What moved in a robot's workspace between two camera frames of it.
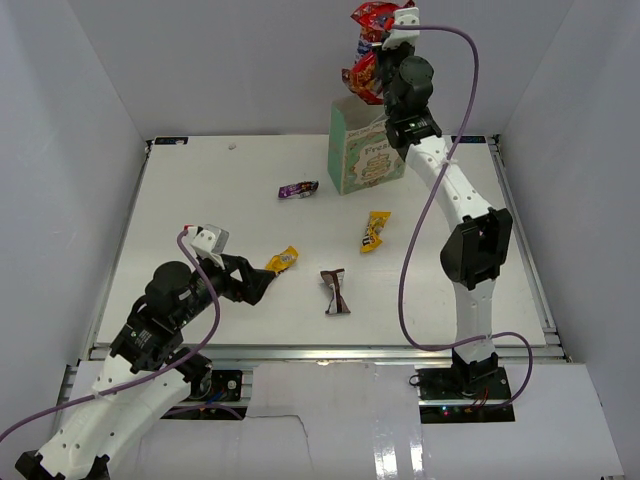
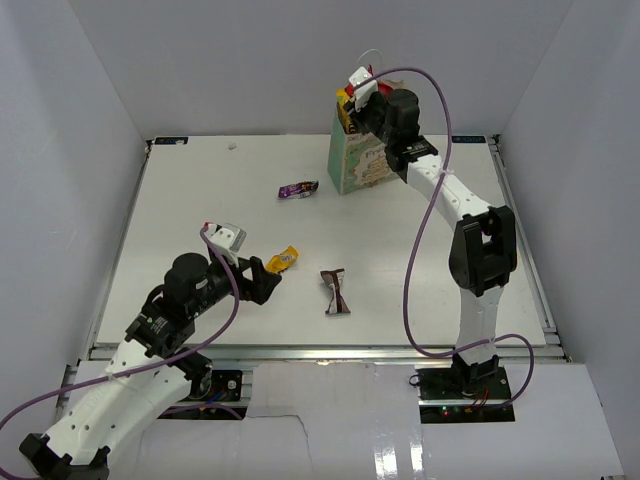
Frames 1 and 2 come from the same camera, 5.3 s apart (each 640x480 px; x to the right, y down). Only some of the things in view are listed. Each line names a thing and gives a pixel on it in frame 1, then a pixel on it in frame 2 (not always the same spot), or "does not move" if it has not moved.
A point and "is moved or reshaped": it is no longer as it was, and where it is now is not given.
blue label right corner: [469, 139] does not move
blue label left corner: [170, 140] does not move
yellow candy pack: [372, 235] to [342, 100]
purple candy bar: [298, 190] does not move
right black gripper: [409, 51] to [359, 117]
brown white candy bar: [334, 279] does not move
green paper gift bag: [360, 153] does not move
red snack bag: [374, 21] is moved or reshaped
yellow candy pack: [283, 260] does not move
